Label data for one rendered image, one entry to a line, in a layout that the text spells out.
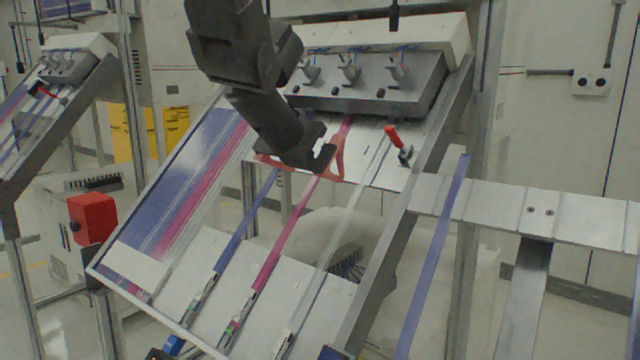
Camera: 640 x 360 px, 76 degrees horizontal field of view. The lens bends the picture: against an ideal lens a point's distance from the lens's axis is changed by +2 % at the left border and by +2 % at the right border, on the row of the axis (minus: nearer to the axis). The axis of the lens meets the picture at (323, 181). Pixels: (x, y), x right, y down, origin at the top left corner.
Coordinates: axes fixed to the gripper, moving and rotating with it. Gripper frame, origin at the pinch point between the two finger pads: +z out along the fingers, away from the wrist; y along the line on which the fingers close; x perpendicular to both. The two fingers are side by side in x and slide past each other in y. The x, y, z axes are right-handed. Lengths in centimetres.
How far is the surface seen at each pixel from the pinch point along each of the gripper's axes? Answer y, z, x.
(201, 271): 25.4, 13.7, 20.9
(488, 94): -13.3, 19.4, -34.2
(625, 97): -29, 128, -131
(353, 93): 8.6, 8.6, -23.2
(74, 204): 96, 18, 21
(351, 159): 5.5, 14.3, -11.2
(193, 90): 135, 49, -51
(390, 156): -2.4, 14.3, -13.4
